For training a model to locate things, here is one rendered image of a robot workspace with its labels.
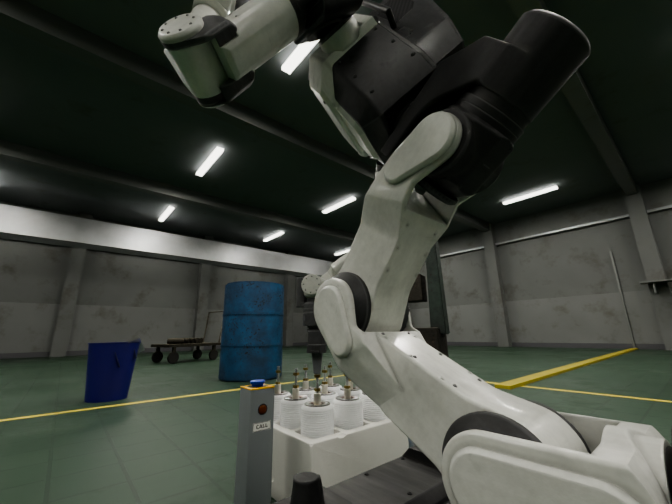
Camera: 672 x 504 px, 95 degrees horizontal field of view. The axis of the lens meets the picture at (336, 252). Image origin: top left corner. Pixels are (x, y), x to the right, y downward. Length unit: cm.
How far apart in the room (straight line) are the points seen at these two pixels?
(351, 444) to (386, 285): 55
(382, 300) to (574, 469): 34
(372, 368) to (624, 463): 31
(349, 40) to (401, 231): 42
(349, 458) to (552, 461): 67
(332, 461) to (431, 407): 51
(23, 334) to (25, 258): 188
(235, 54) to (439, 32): 37
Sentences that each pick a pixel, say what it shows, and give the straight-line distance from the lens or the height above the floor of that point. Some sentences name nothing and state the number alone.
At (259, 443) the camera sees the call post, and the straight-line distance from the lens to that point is 94.
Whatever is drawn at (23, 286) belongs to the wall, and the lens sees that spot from 1092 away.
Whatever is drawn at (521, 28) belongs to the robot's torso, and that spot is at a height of 86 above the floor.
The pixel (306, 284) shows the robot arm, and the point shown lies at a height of 60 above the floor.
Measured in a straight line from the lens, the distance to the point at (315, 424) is 97.
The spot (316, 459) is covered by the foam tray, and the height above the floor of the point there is 14.
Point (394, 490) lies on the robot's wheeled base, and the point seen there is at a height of 19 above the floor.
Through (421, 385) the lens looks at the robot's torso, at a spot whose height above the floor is 37.
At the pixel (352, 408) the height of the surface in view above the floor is 23.
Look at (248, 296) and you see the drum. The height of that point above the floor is 84.
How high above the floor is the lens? 45
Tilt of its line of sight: 15 degrees up
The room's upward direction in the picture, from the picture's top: 1 degrees counter-clockwise
